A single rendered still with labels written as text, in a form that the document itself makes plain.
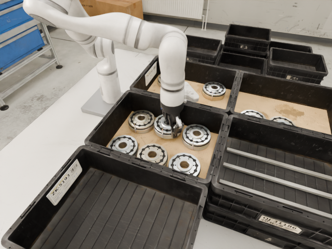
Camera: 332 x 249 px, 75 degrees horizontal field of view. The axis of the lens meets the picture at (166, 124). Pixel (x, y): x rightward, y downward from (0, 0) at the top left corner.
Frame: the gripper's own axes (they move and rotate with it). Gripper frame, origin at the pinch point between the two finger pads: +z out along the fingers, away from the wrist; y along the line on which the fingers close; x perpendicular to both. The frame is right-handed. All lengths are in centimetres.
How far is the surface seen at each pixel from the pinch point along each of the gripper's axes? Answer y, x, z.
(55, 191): 10.5, -39.2, -2.7
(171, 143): 2.3, -1.1, 4.4
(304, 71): -39, 125, 30
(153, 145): 3.2, -8.1, 1.5
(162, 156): 8.5, -7.0, 1.6
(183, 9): -277, 148, 58
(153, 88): -31.6, 5.4, 4.3
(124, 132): -9.9, -15.3, 4.3
